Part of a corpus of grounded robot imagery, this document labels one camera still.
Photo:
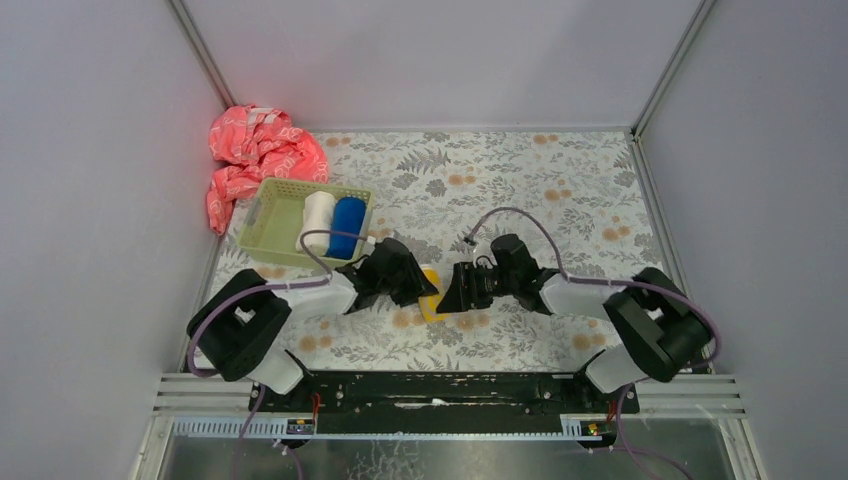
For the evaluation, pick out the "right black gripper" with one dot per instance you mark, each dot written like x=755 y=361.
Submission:
x=473 y=285

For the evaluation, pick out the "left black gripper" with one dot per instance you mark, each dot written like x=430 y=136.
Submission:
x=400 y=279

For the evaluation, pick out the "yellow towel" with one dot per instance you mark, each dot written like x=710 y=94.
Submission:
x=429 y=304

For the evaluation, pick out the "blue towel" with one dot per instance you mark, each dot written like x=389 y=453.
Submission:
x=348 y=217

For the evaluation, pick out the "cream towel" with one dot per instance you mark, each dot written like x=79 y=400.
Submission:
x=317 y=214

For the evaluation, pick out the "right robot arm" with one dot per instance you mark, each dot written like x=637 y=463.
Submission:
x=660 y=331

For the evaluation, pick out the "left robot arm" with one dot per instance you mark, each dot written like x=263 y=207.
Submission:
x=234 y=334

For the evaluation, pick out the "floral table mat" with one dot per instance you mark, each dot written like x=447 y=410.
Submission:
x=573 y=198

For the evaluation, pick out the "green plastic basket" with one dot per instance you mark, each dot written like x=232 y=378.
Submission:
x=274 y=220

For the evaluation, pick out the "pink patterned cloth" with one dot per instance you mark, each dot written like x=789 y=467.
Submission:
x=253 y=143

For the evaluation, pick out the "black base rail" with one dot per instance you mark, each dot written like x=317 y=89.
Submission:
x=376 y=402

